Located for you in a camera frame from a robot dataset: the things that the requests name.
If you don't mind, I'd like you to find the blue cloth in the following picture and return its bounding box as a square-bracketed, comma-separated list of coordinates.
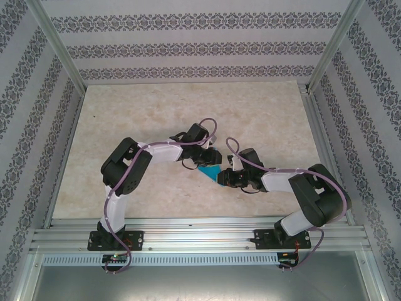
[197, 164, 226, 187]

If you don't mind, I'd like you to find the grey metal sheet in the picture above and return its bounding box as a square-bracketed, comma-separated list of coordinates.
[18, 250, 386, 301]

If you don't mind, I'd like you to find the right small circuit board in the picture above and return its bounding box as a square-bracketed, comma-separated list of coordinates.
[279, 252, 300, 267]

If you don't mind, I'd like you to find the small circuit board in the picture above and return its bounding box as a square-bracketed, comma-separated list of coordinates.
[279, 252, 300, 267]
[102, 254, 129, 263]

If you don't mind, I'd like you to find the left small circuit board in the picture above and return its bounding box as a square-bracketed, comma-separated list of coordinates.
[102, 254, 129, 263]

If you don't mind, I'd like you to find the left gripper black cable loop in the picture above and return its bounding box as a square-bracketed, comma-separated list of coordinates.
[180, 159, 199, 172]

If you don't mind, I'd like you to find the aluminium front frame rail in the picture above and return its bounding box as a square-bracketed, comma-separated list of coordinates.
[29, 216, 372, 255]

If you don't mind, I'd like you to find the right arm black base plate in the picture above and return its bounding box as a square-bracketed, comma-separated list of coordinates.
[254, 228, 311, 251]

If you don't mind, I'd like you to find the right aluminium side rail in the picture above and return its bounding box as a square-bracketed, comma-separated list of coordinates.
[299, 82, 357, 226]

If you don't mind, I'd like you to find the aluminium side rail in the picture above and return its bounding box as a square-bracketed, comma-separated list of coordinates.
[43, 89, 86, 229]
[299, 82, 357, 226]

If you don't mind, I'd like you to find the slotted grey cable duct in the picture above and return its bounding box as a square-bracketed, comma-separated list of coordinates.
[42, 253, 279, 266]

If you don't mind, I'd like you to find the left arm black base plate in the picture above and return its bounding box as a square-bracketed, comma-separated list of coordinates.
[87, 230, 145, 252]

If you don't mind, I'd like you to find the left aluminium side rail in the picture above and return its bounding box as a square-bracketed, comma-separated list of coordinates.
[43, 89, 86, 229]

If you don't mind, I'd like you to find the right aluminium corner post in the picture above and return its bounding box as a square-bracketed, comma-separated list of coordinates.
[306, 0, 367, 93]

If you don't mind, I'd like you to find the aluminium corner post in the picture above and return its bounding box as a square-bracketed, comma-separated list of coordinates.
[306, 0, 367, 93]
[26, 0, 87, 92]

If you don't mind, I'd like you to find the left aluminium corner post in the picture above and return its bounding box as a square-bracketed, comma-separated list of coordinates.
[26, 0, 87, 92]

